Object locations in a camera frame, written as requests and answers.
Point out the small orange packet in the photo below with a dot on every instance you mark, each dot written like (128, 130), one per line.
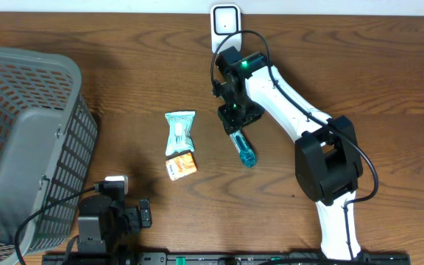
(181, 166)

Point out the white barcode scanner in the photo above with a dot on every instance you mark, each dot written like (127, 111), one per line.
(225, 20)

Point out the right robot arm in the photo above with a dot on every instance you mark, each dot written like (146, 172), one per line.
(327, 166)

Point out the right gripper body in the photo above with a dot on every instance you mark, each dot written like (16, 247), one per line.
(237, 113)

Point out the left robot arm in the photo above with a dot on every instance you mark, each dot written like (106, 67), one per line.
(103, 222)

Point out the grey plastic basket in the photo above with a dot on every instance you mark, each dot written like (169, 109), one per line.
(47, 138)

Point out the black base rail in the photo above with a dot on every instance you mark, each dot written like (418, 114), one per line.
(161, 258)

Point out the mint green wipes pack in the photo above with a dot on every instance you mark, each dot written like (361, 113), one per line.
(180, 124)

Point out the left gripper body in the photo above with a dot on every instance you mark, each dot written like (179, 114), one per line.
(134, 221)

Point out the teal Listerine mouthwash bottle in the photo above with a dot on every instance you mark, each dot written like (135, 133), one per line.
(245, 151)

